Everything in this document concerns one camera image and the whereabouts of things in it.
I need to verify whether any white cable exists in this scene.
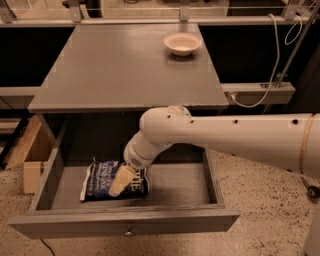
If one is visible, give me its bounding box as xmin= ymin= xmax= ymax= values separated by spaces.
xmin=229 ymin=13 xmax=304 ymax=109

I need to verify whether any black caster wheel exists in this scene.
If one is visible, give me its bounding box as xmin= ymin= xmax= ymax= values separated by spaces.
xmin=301 ymin=178 xmax=320 ymax=199

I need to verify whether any black floor cable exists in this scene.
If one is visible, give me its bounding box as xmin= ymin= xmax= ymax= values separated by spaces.
xmin=40 ymin=238 xmax=56 ymax=256

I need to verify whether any white paper bowl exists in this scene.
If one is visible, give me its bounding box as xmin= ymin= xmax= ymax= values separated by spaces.
xmin=163 ymin=33 xmax=202 ymax=57

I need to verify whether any grey cabinet with counter top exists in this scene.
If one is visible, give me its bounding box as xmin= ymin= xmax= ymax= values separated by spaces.
xmin=29 ymin=24 xmax=227 ymax=165

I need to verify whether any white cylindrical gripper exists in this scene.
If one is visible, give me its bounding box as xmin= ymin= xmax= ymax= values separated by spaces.
xmin=108 ymin=131 xmax=172 ymax=197

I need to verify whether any grey metal rail shelf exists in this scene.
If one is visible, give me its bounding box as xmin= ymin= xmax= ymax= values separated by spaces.
xmin=0 ymin=82 xmax=295 ymax=113

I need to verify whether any wooden box on floor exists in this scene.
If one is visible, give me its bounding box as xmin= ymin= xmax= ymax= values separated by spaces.
xmin=6 ymin=115 xmax=52 ymax=194

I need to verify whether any round metal drawer knob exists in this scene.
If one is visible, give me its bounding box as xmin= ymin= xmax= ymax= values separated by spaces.
xmin=124 ymin=226 xmax=134 ymax=237

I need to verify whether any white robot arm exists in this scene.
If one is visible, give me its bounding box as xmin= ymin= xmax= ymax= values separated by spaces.
xmin=124 ymin=106 xmax=320 ymax=178

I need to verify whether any blue chip bag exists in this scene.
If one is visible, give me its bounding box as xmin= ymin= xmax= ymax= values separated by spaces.
xmin=80 ymin=159 xmax=149 ymax=202

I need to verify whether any grey open drawer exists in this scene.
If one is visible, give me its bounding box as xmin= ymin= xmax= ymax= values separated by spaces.
xmin=8 ymin=114 xmax=240 ymax=239

